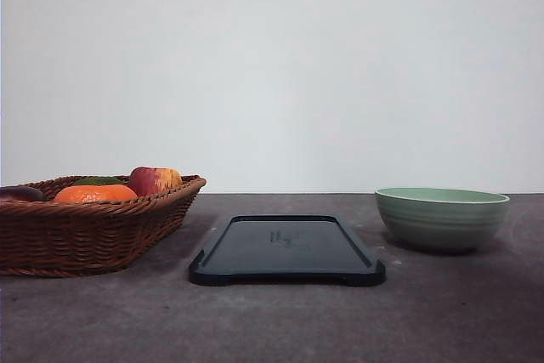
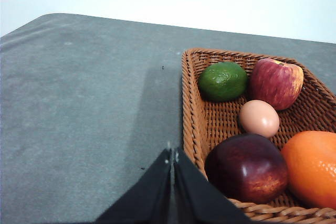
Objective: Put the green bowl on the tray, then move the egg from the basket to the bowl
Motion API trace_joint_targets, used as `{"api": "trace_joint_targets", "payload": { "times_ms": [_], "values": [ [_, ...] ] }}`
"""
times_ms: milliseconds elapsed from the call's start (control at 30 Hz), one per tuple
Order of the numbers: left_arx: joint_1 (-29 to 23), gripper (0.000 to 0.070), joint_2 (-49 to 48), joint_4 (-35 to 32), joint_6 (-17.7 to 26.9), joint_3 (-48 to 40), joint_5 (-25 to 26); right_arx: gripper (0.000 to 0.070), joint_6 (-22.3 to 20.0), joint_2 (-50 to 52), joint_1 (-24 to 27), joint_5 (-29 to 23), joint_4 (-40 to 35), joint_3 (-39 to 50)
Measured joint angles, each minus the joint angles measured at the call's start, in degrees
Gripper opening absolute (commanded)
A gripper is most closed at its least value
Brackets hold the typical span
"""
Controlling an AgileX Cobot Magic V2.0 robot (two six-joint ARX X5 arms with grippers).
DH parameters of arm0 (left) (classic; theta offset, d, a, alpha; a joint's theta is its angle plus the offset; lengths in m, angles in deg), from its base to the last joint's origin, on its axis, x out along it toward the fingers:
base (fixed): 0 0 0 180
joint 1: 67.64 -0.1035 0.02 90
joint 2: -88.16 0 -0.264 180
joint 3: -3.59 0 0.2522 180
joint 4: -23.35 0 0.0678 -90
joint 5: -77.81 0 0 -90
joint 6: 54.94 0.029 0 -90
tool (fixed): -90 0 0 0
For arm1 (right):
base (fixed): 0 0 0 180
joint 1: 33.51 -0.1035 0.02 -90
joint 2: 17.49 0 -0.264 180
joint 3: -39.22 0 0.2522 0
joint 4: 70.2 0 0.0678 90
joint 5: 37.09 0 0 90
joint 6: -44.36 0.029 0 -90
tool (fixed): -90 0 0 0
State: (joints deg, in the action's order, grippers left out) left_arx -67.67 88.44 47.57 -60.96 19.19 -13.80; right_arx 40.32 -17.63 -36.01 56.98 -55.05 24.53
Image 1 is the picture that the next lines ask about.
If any pale green ceramic bowl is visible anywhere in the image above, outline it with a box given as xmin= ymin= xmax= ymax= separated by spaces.
xmin=375 ymin=187 xmax=510 ymax=252

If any brown wicker basket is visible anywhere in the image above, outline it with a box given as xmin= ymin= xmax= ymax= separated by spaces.
xmin=0 ymin=175 xmax=207 ymax=277

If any dark teal rectangular tray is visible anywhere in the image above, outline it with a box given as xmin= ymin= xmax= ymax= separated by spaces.
xmin=189 ymin=215 xmax=387 ymax=286

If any red yellow apple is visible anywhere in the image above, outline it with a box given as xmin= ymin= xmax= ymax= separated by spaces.
xmin=128 ymin=167 xmax=183 ymax=196

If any green lime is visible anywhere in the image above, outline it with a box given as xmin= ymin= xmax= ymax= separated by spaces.
xmin=73 ymin=176 xmax=126 ymax=185

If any orange tangerine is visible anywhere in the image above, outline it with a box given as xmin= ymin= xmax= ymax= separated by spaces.
xmin=54 ymin=184 xmax=138 ymax=203

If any dark red plum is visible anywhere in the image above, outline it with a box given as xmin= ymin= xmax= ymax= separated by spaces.
xmin=0 ymin=186 xmax=48 ymax=201

